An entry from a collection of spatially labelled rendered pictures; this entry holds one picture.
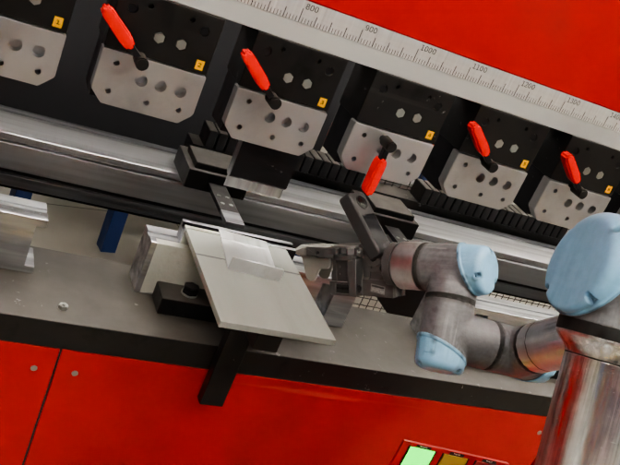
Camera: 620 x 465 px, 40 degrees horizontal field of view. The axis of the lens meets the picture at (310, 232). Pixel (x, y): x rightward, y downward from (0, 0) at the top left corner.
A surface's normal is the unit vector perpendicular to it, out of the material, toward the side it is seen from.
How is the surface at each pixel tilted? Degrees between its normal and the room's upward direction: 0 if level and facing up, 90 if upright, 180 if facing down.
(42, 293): 0
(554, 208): 90
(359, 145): 90
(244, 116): 90
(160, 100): 90
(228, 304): 0
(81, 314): 0
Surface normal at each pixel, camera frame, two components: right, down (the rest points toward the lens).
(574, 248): -0.87, -0.40
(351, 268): -0.62, 0.07
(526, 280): 0.29, 0.48
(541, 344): -0.92, 0.07
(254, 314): 0.37, -0.85
